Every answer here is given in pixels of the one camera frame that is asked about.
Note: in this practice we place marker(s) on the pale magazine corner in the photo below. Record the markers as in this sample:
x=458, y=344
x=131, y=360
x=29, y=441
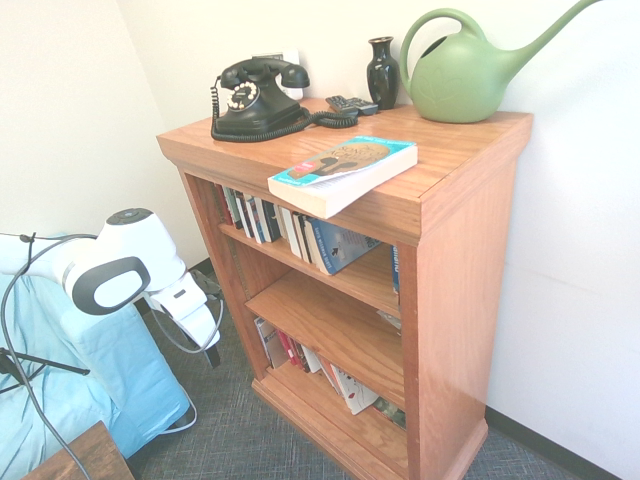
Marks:
x=391, y=320

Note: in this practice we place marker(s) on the green plastic watering can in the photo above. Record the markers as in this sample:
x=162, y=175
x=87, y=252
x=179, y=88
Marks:
x=455, y=80

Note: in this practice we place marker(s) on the blue striped spine book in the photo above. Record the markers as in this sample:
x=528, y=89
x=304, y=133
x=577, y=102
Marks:
x=255, y=220

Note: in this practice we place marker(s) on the black tripod stand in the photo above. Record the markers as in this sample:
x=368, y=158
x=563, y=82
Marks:
x=50, y=364

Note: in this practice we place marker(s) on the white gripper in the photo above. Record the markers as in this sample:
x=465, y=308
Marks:
x=192, y=315

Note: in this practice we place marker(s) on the dark wooden table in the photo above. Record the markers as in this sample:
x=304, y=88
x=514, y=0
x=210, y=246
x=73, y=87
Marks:
x=85, y=457

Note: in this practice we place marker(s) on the white book red spots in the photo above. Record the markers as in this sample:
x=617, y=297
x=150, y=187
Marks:
x=355, y=392

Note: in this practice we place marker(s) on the white wall plate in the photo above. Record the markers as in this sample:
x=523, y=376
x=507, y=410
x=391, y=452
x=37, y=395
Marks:
x=291, y=55

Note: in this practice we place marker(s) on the black white spine book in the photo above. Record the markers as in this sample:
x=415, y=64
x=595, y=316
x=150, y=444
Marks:
x=270, y=222

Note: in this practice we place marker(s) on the black telephone handset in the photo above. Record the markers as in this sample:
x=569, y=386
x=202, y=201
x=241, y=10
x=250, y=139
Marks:
x=265, y=67

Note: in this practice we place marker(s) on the teal gold paperback book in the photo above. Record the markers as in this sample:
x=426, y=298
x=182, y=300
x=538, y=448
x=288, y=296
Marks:
x=345, y=172

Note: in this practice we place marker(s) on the white grey large book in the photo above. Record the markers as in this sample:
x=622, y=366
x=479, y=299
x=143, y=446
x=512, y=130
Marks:
x=270, y=345

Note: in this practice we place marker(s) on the light blue cloth cover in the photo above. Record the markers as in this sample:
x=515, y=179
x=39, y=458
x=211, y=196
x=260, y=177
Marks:
x=100, y=380

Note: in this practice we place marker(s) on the black thin book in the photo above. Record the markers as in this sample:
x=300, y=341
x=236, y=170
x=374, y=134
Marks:
x=245, y=215

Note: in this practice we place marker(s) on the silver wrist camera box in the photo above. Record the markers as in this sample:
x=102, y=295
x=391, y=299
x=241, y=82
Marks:
x=207, y=285

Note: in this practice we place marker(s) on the dark red book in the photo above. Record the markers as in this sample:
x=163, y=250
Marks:
x=223, y=205

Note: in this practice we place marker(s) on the black remote control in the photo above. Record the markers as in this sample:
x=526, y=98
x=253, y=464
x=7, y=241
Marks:
x=340, y=104
x=364, y=105

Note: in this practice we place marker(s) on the plain white book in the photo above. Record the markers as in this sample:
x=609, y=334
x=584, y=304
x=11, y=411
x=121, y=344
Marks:
x=311, y=360

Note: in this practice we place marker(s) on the orange spine book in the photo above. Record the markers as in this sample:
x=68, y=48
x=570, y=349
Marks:
x=329, y=375

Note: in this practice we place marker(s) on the blue book with arrow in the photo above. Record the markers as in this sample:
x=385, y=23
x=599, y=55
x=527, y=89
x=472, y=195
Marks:
x=340, y=247

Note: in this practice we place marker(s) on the black rotary telephone base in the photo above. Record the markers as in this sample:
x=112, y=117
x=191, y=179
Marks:
x=260, y=107

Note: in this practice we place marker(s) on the black book white pages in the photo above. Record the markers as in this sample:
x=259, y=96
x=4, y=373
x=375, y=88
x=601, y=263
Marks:
x=304, y=240

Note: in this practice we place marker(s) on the oak wooden bookshelf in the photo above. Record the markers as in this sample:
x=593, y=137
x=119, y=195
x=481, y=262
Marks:
x=460, y=280

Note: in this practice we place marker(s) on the black glossy vase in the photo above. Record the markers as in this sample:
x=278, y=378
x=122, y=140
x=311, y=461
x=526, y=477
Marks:
x=382, y=75

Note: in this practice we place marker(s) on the black rotary telephone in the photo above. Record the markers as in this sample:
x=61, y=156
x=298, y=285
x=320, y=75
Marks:
x=320, y=120

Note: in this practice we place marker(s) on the red spine books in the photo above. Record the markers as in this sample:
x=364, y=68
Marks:
x=295, y=352

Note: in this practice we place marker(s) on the green camouflage book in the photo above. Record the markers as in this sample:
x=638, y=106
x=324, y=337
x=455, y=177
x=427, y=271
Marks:
x=392, y=412

